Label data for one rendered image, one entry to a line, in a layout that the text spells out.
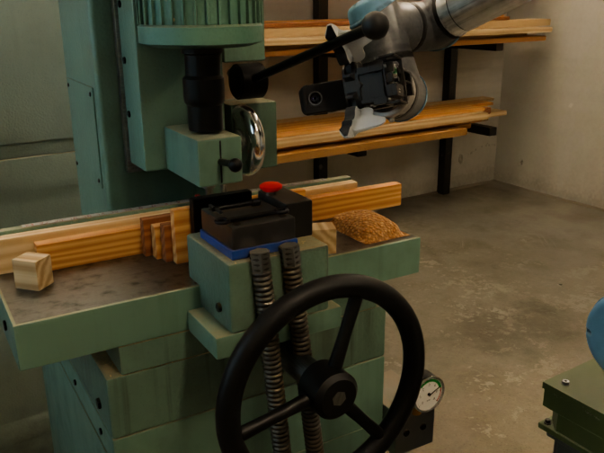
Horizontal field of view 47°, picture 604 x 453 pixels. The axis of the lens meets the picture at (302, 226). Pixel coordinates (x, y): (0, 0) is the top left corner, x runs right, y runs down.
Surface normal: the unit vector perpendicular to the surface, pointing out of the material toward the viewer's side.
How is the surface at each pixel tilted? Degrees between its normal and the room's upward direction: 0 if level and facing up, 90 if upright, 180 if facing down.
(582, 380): 1
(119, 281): 0
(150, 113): 90
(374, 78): 79
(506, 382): 0
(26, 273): 90
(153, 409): 90
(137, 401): 90
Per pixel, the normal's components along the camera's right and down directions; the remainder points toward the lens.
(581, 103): -0.83, 0.18
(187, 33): -0.06, 0.31
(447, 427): -0.01, -0.95
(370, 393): 0.51, 0.26
